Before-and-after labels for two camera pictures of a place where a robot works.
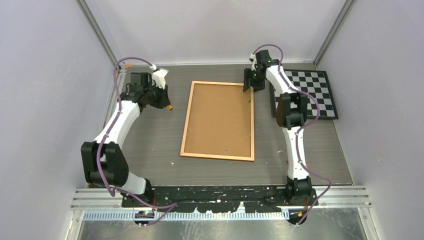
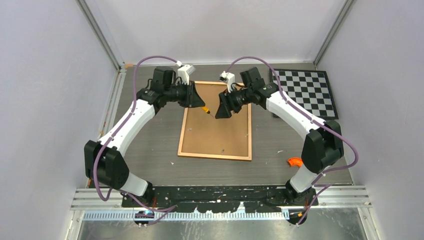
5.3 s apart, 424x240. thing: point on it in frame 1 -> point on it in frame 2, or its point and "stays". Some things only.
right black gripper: [247, 76] -> [226, 105]
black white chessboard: [315, 83] stays
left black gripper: [164, 100] -> [196, 101]
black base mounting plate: [221, 199] stays
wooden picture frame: [219, 122] stays
